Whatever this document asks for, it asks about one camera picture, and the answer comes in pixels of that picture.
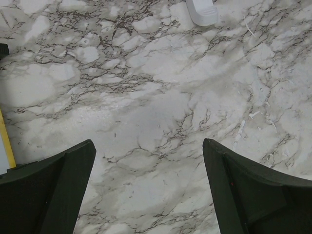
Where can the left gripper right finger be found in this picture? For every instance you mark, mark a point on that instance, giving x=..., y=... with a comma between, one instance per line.
x=250, y=198

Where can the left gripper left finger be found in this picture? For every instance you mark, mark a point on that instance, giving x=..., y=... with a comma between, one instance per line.
x=44, y=197

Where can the small yellow-framed whiteboard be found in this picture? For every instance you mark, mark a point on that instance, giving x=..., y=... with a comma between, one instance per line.
x=7, y=160

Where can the white clothes rack frame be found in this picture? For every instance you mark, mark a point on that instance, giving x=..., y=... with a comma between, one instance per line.
x=202, y=12

